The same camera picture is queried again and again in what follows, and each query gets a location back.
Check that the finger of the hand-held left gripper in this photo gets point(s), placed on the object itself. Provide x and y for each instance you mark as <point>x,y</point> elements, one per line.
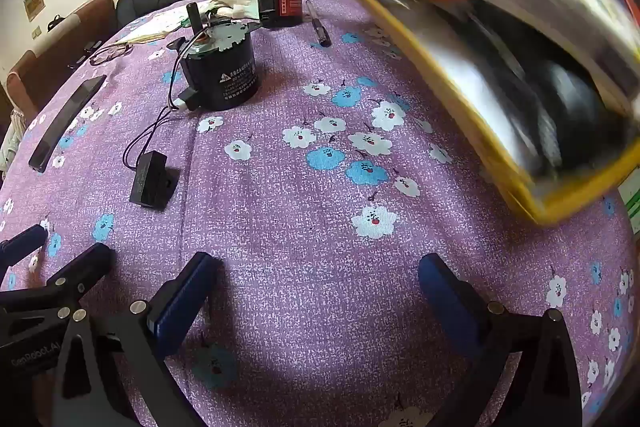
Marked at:
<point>22,243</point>
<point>82,271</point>

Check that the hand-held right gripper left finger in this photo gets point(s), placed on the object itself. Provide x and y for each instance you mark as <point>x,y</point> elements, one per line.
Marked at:
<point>185,302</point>

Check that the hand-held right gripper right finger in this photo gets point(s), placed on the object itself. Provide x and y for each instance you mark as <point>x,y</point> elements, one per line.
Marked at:
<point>450,302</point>

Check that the yellow cardboard box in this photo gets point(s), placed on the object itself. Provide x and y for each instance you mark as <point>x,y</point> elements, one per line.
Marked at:
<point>450,72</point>

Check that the black capacitor block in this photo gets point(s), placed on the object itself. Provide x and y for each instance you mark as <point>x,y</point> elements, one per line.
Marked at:
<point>150,179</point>

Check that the beige cloth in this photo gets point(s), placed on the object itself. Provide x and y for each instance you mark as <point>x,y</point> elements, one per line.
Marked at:
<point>12,127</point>

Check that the black smartphone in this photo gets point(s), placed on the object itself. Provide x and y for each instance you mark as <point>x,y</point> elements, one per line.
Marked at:
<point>67,117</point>

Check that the purple floral tablecloth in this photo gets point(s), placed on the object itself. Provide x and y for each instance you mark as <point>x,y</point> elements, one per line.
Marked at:
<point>300,217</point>

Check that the brown armchair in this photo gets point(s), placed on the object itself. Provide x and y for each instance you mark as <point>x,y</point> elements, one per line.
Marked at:
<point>30,62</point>

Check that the black devices on armchair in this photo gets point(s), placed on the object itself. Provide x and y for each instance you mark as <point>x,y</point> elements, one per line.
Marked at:
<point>86,52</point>

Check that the small black device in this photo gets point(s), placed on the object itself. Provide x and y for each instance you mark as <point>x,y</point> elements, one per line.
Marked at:
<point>55,23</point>

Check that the large black cylindrical motor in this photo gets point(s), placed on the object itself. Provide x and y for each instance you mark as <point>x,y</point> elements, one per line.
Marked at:
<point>220,72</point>

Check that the white paper booklet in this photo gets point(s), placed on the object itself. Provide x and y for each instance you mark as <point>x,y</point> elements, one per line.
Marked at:
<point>155,24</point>

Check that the black pen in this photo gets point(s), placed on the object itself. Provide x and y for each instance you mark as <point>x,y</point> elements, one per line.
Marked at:
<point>317,24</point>

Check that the dark frame eyeglasses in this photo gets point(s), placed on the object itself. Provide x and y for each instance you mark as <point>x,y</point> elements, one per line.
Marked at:
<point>111,52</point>

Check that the small wall plaque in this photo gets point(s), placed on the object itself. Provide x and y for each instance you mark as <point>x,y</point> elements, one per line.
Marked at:
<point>34,2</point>

